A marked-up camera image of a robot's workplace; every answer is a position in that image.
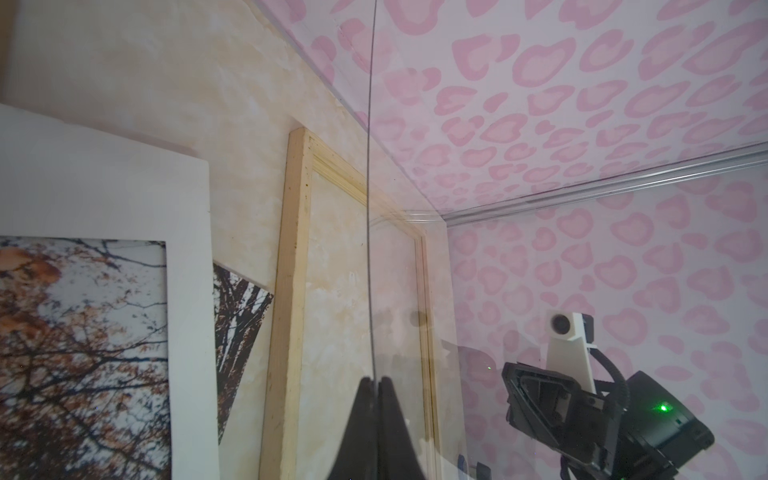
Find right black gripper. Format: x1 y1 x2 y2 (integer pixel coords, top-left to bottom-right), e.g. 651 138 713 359
502 363 715 479

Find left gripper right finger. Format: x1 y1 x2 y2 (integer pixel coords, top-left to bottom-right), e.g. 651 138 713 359
377 377 426 480

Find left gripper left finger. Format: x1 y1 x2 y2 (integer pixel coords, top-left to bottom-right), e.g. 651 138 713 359
328 377 378 480

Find light wooden picture frame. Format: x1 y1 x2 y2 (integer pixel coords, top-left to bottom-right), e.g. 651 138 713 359
259 127 440 479

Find clear acrylic sheet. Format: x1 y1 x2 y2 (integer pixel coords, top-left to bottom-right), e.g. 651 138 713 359
265 1 767 479

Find white mat board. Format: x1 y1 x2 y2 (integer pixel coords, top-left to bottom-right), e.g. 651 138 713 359
1 106 220 479

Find autumn forest photo print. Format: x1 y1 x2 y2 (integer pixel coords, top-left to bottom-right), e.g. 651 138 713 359
0 236 275 480

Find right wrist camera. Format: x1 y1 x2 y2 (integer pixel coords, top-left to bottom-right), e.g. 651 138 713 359
545 311 596 394

